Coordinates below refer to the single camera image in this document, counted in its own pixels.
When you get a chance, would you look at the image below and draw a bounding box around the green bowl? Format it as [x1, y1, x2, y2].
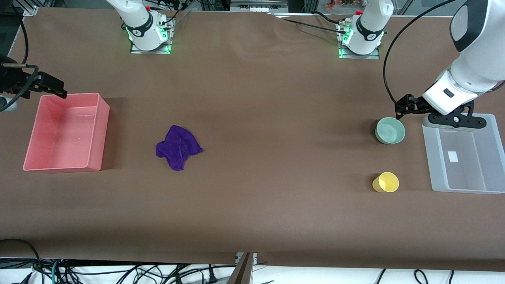
[375, 117, 406, 145]

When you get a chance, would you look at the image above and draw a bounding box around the yellow cup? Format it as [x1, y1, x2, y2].
[372, 172, 400, 193]

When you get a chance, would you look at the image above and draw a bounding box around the purple cloth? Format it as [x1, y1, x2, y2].
[155, 125, 204, 172]

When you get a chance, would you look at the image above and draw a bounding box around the pink plastic bin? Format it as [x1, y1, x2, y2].
[23, 93, 110, 174]

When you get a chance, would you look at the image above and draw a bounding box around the clear plastic bin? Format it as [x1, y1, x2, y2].
[422, 114, 505, 194]

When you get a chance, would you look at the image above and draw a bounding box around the grey equipment box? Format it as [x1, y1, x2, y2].
[230, 0, 289, 13]

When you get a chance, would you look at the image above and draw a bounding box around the aluminium table edge profile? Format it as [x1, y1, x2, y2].
[228, 252, 258, 284]

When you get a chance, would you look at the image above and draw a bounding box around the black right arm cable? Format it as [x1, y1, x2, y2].
[0, 19, 41, 113]

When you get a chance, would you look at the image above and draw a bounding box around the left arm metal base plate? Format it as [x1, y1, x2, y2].
[338, 21, 381, 60]

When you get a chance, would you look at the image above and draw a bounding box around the aluminium frame profile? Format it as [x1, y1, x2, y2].
[11, 0, 41, 17]

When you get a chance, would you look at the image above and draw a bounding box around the black table cable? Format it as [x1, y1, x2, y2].
[272, 14, 348, 34]
[312, 11, 344, 24]

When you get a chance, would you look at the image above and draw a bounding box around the black looped floor cable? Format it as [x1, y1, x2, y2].
[0, 238, 43, 284]

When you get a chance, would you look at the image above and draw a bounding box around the black floor cable tangle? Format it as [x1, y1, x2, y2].
[59, 263, 223, 284]

